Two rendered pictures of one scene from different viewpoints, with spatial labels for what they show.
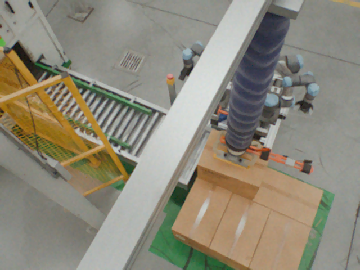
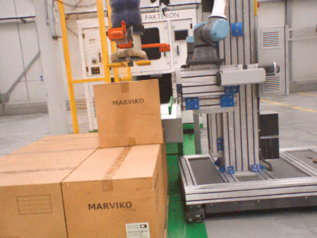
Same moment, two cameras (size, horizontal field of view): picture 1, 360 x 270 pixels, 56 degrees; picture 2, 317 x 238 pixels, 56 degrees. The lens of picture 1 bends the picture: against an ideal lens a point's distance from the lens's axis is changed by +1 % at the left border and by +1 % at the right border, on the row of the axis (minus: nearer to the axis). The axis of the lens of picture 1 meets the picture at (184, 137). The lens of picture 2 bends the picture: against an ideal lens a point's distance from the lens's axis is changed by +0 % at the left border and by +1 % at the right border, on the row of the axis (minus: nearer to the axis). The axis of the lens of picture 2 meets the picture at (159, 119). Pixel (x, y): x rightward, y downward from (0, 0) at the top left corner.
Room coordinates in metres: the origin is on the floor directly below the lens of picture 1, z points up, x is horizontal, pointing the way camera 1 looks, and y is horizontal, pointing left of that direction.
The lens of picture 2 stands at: (0.35, -2.39, 0.95)
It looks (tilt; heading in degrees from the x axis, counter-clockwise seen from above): 8 degrees down; 62
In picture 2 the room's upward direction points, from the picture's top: 5 degrees counter-clockwise
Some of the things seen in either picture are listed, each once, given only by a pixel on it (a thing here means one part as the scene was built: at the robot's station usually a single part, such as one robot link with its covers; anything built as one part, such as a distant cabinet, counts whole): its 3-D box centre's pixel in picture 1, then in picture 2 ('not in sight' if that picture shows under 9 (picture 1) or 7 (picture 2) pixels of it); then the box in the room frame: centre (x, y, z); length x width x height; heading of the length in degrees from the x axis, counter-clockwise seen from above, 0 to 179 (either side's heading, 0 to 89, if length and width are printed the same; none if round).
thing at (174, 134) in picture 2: (200, 160); (141, 136); (1.37, -0.15, 0.48); 0.70 x 0.03 x 0.15; 148
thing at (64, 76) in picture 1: (67, 159); (86, 75); (1.29, 1.09, 1.05); 0.87 x 0.10 x 2.10; 110
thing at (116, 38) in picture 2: (306, 168); (116, 34); (0.90, -0.98, 1.18); 0.08 x 0.07 x 0.05; 62
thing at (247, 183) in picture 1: (233, 164); (132, 109); (1.17, -0.45, 0.74); 0.60 x 0.40 x 0.40; 62
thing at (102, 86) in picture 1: (122, 97); (178, 113); (2.26, 0.67, 0.50); 2.31 x 0.05 x 0.19; 58
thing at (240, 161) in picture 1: (232, 158); (117, 63); (1.11, -0.41, 1.08); 0.34 x 0.10 x 0.05; 62
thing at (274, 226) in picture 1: (246, 214); (85, 179); (0.76, -0.54, 0.34); 1.20 x 1.00 x 0.40; 58
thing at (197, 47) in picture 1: (197, 49); not in sight; (1.76, -0.18, 1.79); 0.11 x 0.11 x 0.08; 43
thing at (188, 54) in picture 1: (187, 55); not in sight; (1.71, -0.10, 1.79); 0.09 x 0.08 x 0.11; 133
